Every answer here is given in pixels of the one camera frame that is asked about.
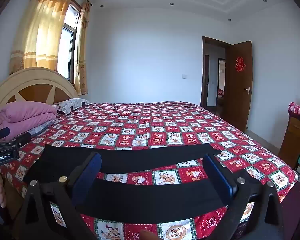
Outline window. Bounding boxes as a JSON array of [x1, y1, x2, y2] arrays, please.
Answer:
[[56, 0, 82, 83]]

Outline brown wooden door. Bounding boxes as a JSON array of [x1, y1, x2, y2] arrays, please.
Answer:
[[225, 41, 254, 133]]

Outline grey patterned pillow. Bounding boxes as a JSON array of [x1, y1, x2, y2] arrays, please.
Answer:
[[15, 120, 56, 140]]

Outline red printed bed blanket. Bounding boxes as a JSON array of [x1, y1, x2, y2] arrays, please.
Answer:
[[0, 101, 299, 240]]

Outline wide yellow curtain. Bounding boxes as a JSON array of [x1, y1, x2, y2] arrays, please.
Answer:
[[9, 0, 77, 75]]

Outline red paper door decoration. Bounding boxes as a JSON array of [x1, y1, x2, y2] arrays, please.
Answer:
[[235, 56, 247, 72]]

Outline white black patterned pillow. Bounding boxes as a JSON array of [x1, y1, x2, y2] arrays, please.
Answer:
[[51, 98, 91, 115]]

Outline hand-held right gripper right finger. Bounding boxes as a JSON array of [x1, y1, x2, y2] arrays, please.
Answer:
[[202, 153, 293, 240]]

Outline cream wooden headboard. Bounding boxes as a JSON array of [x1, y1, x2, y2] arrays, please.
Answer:
[[0, 67, 79, 133]]

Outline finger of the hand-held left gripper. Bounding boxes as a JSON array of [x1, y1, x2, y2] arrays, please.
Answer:
[[0, 127, 11, 143], [4, 132, 32, 149]]

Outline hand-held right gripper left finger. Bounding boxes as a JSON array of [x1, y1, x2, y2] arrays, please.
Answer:
[[11, 152, 103, 240]]

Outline wooden cabinet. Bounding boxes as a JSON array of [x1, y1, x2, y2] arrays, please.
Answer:
[[280, 116, 300, 171]]

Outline brown door frame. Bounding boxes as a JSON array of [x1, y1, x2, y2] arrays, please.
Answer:
[[200, 36, 233, 117]]

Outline person's left hand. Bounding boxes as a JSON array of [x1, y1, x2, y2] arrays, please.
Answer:
[[0, 171, 7, 208]]

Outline folded pink quilt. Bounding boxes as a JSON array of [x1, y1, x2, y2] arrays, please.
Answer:
[[0, 102, 58, 143]]

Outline narrow yellow curtain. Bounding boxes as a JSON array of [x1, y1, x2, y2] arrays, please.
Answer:
[[74, 0, 91, 95]]

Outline black pants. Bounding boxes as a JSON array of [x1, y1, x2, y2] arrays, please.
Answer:
[[22, 144, 240, 223]]

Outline dark maroon cloth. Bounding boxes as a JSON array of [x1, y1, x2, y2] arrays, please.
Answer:
[[281, 181, 300, 240]]

